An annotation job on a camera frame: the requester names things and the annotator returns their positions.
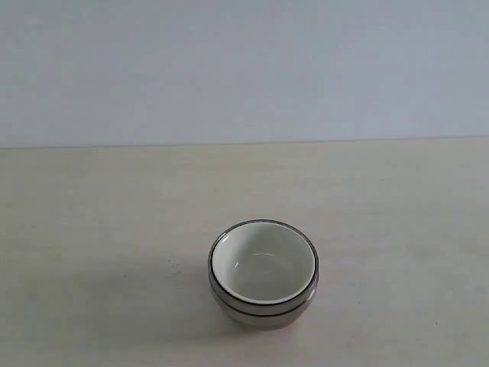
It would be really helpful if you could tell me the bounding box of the white ceramic bowl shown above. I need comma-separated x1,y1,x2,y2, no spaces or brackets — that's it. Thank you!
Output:
212,222,317,306

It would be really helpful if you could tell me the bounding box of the ribbed stainless steel bowl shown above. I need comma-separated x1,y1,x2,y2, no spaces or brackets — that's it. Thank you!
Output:
207,219,321,317

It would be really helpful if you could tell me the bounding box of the smooth stainless steel bowl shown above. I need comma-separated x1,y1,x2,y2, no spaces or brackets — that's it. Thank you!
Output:
211,281,317,330

